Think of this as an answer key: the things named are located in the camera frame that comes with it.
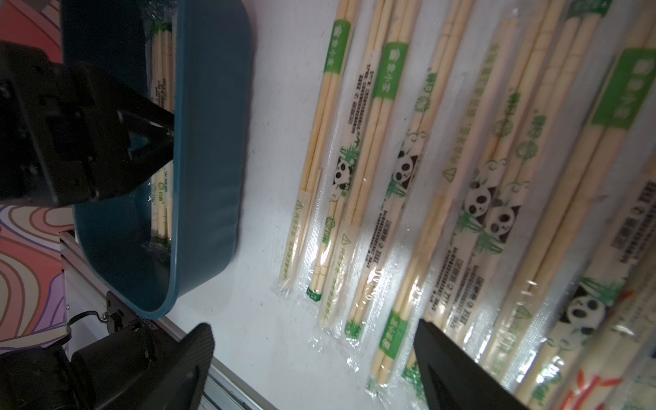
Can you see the teal storage box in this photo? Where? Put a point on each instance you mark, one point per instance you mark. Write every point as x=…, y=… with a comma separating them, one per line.
x=214, y=61

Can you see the slim panda chopstick pack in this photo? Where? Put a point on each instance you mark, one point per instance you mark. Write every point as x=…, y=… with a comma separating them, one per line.
x=406, y=165

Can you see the twin panda chopstick pack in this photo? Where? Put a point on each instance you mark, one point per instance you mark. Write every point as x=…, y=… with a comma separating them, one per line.
x=549, y=57

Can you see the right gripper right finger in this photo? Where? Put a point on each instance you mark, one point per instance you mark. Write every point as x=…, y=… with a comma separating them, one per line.
x=451, y=379

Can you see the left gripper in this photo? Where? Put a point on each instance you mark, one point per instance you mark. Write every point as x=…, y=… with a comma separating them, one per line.
x=74, y=134

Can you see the plain green text pack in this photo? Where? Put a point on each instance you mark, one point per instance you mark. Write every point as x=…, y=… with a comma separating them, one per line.
x=450, y=181

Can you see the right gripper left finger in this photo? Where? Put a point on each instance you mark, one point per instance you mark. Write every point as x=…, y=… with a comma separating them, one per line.
x=177, y=381

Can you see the green band pack table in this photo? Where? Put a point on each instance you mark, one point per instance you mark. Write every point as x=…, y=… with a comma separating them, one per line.
x=605, y=131

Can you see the green band pack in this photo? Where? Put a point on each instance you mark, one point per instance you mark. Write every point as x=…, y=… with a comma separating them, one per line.
x=336, y=56
x=363, y=132

